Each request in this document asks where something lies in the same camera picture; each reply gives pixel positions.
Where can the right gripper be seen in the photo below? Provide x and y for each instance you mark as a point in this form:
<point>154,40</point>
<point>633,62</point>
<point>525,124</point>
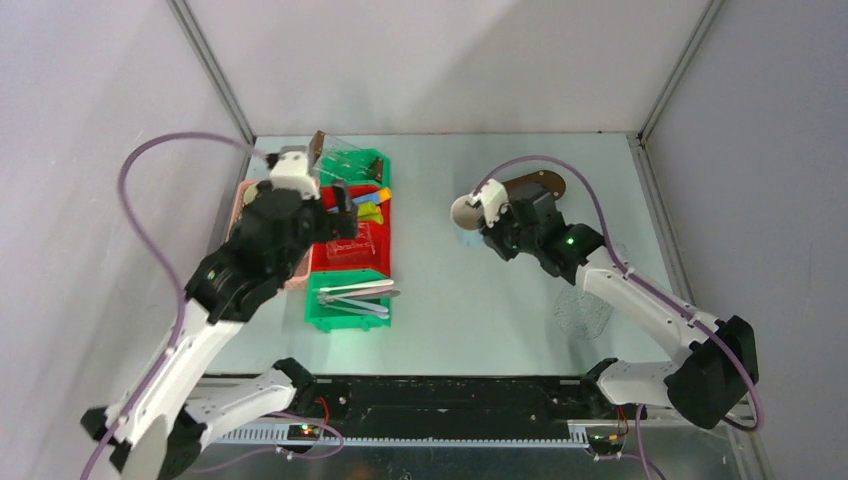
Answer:
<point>492,235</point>

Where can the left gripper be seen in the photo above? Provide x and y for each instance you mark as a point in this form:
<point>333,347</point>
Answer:
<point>336,224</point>

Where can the clear acrylic holder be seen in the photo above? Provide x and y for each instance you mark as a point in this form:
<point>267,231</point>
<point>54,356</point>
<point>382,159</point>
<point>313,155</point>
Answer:
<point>357,250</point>

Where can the light blue mug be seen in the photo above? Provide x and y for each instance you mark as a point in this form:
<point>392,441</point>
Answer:
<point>469,222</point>

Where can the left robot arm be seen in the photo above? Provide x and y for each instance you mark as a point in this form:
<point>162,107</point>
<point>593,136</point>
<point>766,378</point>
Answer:
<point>156,431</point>

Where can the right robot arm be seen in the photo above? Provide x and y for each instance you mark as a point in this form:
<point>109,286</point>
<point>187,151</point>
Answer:
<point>649,318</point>

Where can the brown wooden oval tray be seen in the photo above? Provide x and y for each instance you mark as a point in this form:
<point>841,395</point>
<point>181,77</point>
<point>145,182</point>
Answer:
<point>552,181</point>

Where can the white toothbrush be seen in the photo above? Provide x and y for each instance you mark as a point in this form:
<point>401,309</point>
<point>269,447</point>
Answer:
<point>359,286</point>

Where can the clear textured oval tray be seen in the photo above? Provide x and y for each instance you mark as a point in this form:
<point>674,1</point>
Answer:
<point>581,315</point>

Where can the red plastic bin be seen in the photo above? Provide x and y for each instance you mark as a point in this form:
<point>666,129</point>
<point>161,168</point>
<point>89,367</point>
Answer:
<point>381,261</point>

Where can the green bin at back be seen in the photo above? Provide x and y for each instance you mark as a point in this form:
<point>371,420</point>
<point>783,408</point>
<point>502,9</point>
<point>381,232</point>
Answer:
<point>355,167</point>

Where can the pink perforated basket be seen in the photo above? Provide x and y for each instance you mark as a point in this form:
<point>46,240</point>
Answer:
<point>294,276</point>

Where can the clear holder with brown ends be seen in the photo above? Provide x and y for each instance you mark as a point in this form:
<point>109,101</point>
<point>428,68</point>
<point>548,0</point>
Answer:
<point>322,143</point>

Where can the green bin with toothbrushes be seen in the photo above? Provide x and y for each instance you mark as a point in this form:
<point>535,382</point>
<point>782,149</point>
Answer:
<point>327,319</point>

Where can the green mug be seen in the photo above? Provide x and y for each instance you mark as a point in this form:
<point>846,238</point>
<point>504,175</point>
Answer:
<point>251,193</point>

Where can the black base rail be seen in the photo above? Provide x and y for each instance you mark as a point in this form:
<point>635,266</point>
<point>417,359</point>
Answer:
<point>454,408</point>

